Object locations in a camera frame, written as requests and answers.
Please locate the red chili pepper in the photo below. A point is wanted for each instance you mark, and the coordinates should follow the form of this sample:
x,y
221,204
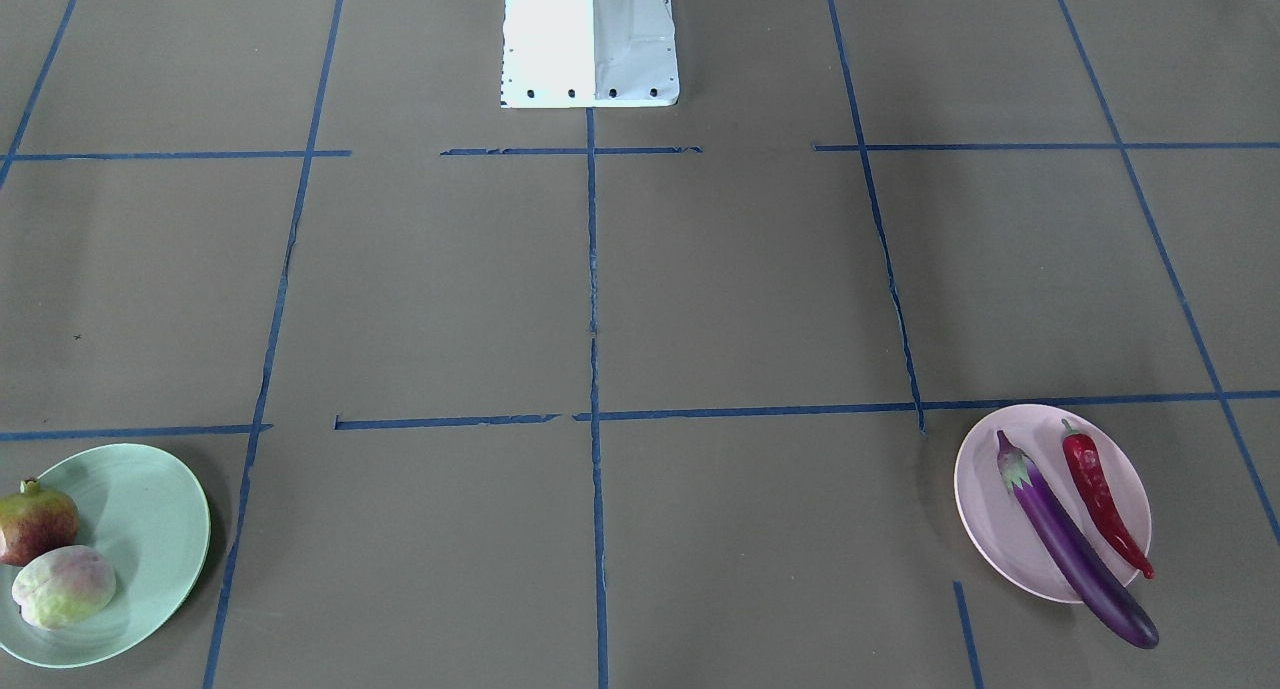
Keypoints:
x,y
1089,477

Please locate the purple eggplant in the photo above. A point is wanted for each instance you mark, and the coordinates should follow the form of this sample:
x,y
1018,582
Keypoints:
x,y
1068,548

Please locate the green pink peach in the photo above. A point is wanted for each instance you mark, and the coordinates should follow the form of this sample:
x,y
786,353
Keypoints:
x,y
64,587

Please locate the red yellow apple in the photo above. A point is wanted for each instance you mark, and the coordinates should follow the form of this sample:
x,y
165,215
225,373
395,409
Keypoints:
x,y
36,520

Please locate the white pillar with base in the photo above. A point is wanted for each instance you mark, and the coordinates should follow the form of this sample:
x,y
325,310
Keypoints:
x,y
589,53

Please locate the pink plate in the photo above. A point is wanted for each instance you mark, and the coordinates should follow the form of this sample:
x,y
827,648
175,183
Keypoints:
x,y
998,527

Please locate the green plate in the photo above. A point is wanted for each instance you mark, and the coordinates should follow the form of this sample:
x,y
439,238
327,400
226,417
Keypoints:
x,y
148,514

